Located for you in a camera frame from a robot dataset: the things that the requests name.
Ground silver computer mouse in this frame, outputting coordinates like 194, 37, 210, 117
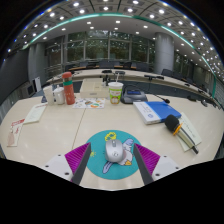
105, 138, 127, 164

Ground blue and white book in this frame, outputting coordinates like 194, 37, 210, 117
133, 100, 183, 126

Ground black handheld microphone orange ring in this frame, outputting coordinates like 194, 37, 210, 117
164, 114, 200, 155

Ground white booklet with thin lines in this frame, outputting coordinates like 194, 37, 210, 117
176, 112, 203, 153

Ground tall white paper cup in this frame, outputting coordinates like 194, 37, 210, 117
42, 85, 55, 106

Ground long curved conference desk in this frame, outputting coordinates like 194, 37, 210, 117
46, 68, 223, 109

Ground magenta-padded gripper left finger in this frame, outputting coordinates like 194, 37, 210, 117
43, 142, 93, 186

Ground red and white leaflet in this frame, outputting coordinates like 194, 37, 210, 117
7, 118, 26, 148

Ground red bottle with green band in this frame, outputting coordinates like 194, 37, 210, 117
61, 71, 76, 106

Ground dark office chairs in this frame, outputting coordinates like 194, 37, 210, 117
78, 59, 208, 86

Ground beige cardboard box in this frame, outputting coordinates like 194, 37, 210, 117
79, 78, 110, 99

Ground grey conference microphone console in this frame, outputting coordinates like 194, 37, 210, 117
120, 84, 171, 105

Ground round teal cartoon mouse pad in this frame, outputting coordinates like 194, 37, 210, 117
85, 129, 143, 181

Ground colourful sticker sheet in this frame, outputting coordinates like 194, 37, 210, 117
72, 97, 106, 110

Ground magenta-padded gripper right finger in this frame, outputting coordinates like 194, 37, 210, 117
132, 142, 183, 186

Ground ceiling lights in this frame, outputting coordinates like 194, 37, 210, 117
6, 0, 224, 76

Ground printed drink cup with straw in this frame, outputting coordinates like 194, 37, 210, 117
107, 73, 125, 105

